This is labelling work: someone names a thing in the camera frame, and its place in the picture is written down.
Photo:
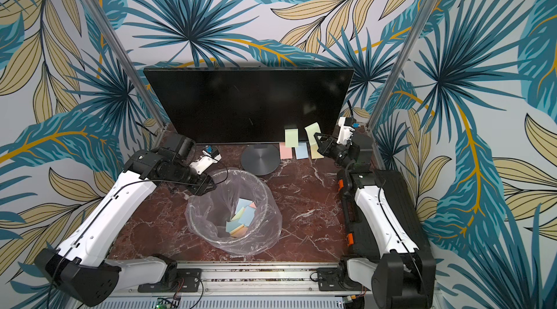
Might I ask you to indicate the pink sticky note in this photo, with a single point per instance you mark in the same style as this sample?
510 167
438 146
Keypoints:
285 152

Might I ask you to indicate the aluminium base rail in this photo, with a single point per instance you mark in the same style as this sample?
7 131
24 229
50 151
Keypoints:
248 285

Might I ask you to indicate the green sticky note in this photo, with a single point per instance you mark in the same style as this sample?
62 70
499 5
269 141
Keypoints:
311 130
291 138

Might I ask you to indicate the left aluminium frame post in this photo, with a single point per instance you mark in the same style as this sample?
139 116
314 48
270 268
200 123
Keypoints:
106 29

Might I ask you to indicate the blue sticky note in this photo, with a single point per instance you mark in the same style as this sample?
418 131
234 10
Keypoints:
301 151

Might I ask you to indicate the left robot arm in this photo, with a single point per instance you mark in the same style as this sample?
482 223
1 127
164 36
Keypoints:
79 266

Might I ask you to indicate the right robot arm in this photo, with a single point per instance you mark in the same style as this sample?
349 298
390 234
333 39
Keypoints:
389 254

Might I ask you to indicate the clear plastic trash bin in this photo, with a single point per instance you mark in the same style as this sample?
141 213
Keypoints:
207 215

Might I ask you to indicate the right aluminium frame post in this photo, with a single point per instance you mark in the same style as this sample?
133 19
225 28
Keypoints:
412 37

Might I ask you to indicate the black computer monitor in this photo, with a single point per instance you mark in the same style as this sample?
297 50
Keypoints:
249 105

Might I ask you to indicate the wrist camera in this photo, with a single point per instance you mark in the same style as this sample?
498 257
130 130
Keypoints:
347 128
210 155

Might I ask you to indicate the yellow sticky note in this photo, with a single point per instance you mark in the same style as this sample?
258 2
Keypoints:
314 151

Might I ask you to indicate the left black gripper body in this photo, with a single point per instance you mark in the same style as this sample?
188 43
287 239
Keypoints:
196 183

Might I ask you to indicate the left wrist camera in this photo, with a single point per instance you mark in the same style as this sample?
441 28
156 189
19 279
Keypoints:
210 155

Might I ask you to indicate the discarded sticky notes pile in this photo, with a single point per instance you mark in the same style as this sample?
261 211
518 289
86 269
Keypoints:
242 218

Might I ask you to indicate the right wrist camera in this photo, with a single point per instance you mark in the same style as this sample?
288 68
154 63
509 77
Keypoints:
347 128

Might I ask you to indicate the aluminium frame post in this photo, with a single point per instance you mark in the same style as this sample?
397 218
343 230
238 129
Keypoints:
106 29
412 37

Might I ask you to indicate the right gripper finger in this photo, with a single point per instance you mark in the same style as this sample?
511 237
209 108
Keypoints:
322 147
321 137

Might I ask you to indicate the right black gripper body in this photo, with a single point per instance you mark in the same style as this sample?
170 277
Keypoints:
333 147

